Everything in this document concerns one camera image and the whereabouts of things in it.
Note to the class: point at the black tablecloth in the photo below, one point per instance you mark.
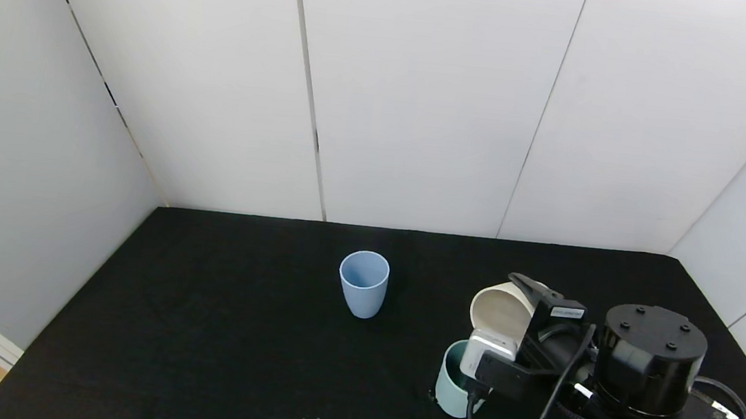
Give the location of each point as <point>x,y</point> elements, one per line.
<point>211,331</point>

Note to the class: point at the light blue plastic cup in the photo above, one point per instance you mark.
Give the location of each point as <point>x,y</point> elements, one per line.
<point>362,297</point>

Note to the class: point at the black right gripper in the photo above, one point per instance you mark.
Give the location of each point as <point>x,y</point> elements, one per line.
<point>563,315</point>

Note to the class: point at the beige plastic cup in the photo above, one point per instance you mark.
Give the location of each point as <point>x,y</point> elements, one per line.
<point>500,311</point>

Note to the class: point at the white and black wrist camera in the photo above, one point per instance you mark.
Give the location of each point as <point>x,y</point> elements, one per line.
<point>489,354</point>

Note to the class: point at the teal plastic cup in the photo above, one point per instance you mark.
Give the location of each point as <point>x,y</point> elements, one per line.
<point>448,388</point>

